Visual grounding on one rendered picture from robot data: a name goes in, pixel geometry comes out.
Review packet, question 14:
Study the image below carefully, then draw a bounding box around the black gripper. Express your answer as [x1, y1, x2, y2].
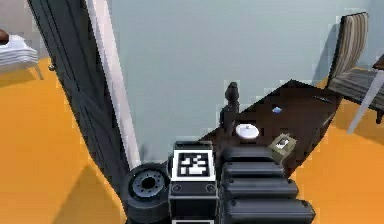
[119, 162, 172, 224]

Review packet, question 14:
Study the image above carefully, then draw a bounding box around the white plate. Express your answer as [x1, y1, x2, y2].
[235, 123, 260, 140]

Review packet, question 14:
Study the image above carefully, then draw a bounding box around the dark brown cabinet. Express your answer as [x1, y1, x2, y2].
[198, 79, 344, 178]

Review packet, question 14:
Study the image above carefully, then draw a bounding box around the striped dark chair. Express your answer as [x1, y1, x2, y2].
[325, 11, 384, 125]

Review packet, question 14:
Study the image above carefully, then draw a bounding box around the black statue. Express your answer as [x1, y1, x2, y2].
[219, 81, 241, 134]

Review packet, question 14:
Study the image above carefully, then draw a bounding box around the dark grey room door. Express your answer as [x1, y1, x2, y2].
[27, 0, 132, 196]

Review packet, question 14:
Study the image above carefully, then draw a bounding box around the beige tissue box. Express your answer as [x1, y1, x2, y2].
[268, 133, 298, 163]

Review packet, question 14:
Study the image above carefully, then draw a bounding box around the white bed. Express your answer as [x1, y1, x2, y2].
[0, 29, 45, 81]

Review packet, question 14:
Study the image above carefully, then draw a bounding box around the thin dark pen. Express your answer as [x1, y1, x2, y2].
[312, 95, 333, 104]

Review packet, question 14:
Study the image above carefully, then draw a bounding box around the dark table with white leg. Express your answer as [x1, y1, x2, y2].
[347, 53, 384, 135]

